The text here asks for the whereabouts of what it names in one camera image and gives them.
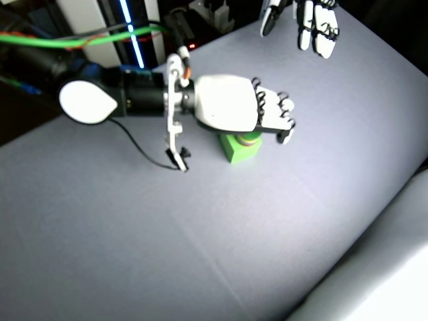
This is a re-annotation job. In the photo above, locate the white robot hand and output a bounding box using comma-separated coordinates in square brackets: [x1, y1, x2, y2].
[259, 0, 340, 60]
[193, 75, 297, 145]

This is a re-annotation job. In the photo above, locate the multicoloured ring stack toy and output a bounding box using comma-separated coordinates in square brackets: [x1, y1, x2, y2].
[233, 130, 262, 148]

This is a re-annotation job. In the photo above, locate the green cube block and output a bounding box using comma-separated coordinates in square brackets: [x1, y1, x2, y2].
[219, 132, 263, 165]

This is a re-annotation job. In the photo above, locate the black box with red light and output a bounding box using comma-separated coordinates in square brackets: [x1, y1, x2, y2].
[165, 31, 208, 63]

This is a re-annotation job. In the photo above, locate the white power adapter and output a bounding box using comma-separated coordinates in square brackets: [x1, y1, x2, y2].
[190, 0, 235, 33]

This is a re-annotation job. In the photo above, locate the grey table cloth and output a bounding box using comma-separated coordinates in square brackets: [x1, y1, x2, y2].
[0, 3, 423, 321]

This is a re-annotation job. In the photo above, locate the white cabinet with blue light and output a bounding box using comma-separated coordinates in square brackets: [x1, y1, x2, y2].
[55, 0, 167, 70]

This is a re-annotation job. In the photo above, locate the thin black cable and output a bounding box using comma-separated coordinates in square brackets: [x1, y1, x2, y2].
[112, 117, 183, 171]

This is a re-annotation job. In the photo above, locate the green cable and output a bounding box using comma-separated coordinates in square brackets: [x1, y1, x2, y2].
[0, 25, 170, 50]

